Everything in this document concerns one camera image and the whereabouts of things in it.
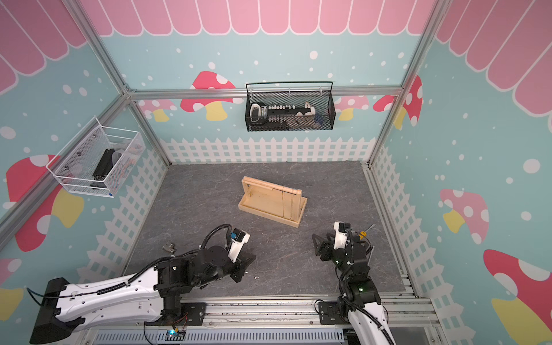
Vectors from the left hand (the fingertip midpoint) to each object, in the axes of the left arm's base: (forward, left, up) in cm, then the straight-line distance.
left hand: (254, 261), depth 71 cm
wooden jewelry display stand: (+34, -8, -16) cm, 39 cm away
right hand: (+11, -23, -3) cm, 26 cm away
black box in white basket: (+22, +50, +20) cm, 58 cm away
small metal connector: (+10, +38, -14) cm, 42 cm away
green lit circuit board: (-19, +27, -17) cm, 37 cm away
